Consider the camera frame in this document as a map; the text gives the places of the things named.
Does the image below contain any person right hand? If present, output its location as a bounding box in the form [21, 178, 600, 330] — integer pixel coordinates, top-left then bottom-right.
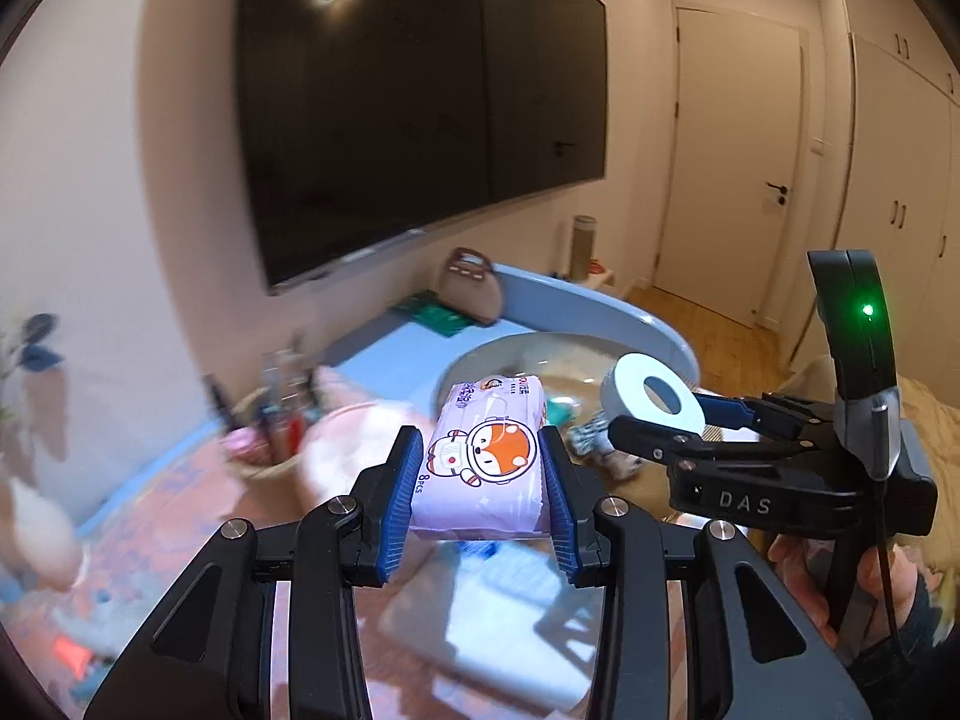
[768, 536, 926, 649]

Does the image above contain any wall mounted television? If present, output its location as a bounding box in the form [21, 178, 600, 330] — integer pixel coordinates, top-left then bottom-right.
[235, 0, 608, 291]

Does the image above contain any gold wire basket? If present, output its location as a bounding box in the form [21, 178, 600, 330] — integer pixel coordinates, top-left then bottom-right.
[430, 332, 679, 522]

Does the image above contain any grey cylinder speaker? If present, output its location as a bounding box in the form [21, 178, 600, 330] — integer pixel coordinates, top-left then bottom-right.
[568, 215, 597, 281]

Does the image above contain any light blue tape roll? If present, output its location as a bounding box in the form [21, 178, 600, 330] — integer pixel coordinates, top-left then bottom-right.
[601, 353, 706, 436]

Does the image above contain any green book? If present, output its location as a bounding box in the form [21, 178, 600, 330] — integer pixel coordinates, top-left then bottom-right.
[394, 289, 473, 338]

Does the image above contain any pink patterned tablecloth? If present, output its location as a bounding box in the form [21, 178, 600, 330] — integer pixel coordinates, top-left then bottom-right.
[0, 425, 685, 720]

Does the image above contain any pink round container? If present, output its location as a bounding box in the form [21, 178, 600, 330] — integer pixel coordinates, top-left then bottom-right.
[295, 366, 433, 514]

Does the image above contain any brown handbag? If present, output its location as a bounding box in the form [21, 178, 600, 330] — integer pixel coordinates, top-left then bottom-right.
[436, 247, 505, 325]

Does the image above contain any white ribbed vase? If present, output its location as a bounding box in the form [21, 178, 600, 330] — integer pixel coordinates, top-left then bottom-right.
[2, 476, 85, 592]

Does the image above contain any white door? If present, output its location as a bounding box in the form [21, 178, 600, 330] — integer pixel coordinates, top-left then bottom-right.
[654, 7, 804, 327]

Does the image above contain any wooden pen holder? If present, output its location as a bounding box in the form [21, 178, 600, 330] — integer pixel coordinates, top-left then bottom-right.
[220, 387, 306, 520]

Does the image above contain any purple fox wipes pack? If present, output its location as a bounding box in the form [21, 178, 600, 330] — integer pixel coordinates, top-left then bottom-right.
[410, 376, 548, 541]

